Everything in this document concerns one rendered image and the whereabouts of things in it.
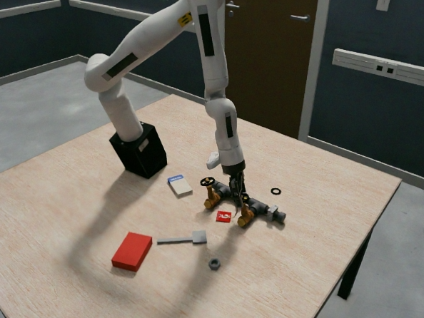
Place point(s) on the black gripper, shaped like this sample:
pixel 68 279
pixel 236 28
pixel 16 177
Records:
pixel 236 179

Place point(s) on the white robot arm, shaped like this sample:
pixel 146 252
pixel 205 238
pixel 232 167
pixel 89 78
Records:
pixel 103 73

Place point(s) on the red rectangular block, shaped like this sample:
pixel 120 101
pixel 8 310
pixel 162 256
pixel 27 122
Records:
pixel 132 251

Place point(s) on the brass valve manifold with black handwheels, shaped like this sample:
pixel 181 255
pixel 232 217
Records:
pixel 255 206

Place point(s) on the red tag with gold chain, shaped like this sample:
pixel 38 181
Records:
pixel 224 216

